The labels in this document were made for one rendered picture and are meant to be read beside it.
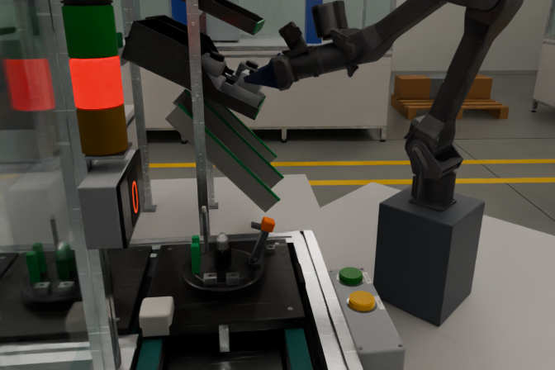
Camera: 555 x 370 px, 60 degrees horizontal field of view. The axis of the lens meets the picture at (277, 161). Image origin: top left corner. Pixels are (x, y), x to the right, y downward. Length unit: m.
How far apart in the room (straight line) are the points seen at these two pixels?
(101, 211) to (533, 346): 0.74
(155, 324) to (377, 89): 4.23
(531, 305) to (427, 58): 8.84
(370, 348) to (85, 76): 0.50
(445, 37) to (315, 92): 5.44
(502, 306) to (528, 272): 0.16
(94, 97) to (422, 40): 9.28
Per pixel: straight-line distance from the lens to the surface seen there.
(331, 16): 0.97
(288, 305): 0.77
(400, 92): 6.29
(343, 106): 4.78
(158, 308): 0.75
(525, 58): 10.53
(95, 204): 0.52
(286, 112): 4.73
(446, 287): 0.91
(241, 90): 0.99
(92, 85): 0.52
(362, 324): 0.76
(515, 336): 0.98
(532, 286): 1.13
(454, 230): 0.86
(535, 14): 10.50
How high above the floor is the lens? 1.42
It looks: 19 degrees down
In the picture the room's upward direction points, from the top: straight up
